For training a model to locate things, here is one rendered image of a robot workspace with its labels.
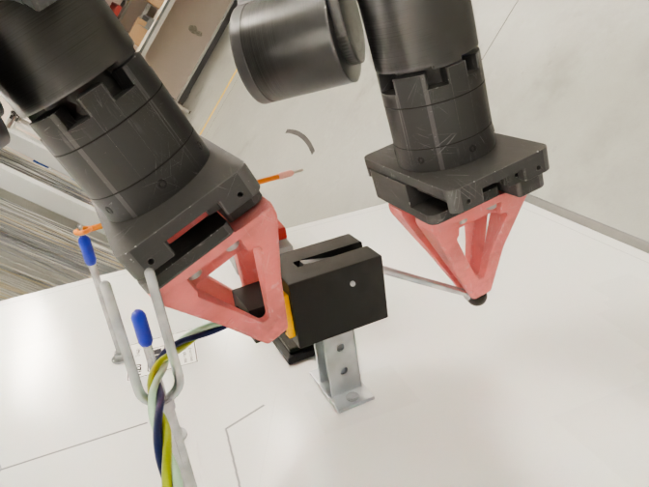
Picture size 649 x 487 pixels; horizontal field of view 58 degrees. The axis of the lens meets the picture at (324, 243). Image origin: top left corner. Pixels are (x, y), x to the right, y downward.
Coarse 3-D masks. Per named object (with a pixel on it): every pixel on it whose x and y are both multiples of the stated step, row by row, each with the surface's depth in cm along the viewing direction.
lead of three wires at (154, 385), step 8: (200, 328) 31; (208, 328) 31; (216, 328) 31; (224, 328) 32; (184, 336) 30; (192, 336) 30; (200, 336) 30; (176, 344) 29; (184, 344) 29; (160, 352) 28; (160, 360) 26; (168, 360) 27; (152, 368) 25; (160, 368) 26; (152, 376) 25; (160, 376) 24; (152, 384) 24; (160, 384) 24; (152, 392) 23; (160, 392) 23
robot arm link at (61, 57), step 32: (64, 0) 22; (96, 0) 23; (0, 32) 21; (32, 32) 21; (64, 32) 22; (96, 32) 22; (0, 64) 22; (32, 64) 22; (64, 64) 22; (96, 64) 23; (32, 96) 22; (64, 96) 22
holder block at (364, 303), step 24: (336, 240) 35; (288, 264) 33; (312, 264) 32; (336, 264) 32; (360, 264) 32; (288, 288) 31; (312, 288) 31; (336, 288) 32; (360, 288) 32; (384, 288) 33; (312, 312) 32; (336, 312) 32; (360, 312) 33; (384, 312) 34; (312, 336) 32
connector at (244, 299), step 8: (240, 288) 33; (248, 288) 33; (256, 288) 33; (240, 296) 32; (248, 296) 32; (256, 296) 32; (240, 304) 32; (248, 304) 31; (256, 304) 31; (248, 312) 31; (256, 312) 31; (264, 312) 31
